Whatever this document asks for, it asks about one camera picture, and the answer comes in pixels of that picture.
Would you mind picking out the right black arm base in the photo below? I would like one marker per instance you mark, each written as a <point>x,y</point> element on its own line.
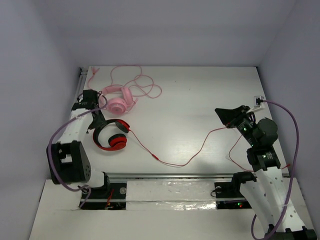
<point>228,195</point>

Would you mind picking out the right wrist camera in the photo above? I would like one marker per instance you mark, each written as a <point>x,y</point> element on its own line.
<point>259,102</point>

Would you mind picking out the pink headphones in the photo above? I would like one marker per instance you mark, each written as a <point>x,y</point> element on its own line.
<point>117,105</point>

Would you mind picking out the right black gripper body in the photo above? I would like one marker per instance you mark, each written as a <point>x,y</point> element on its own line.
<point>245,126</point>

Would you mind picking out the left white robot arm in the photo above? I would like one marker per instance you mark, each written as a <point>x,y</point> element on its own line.
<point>67,158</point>

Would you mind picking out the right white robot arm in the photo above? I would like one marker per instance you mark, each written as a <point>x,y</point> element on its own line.
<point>264,187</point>

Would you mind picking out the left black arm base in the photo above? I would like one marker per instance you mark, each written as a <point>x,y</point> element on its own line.
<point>102,198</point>

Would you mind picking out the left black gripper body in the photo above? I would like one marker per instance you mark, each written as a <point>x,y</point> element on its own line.
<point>95,120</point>

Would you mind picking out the red black headphones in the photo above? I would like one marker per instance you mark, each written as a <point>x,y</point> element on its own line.
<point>117,141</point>

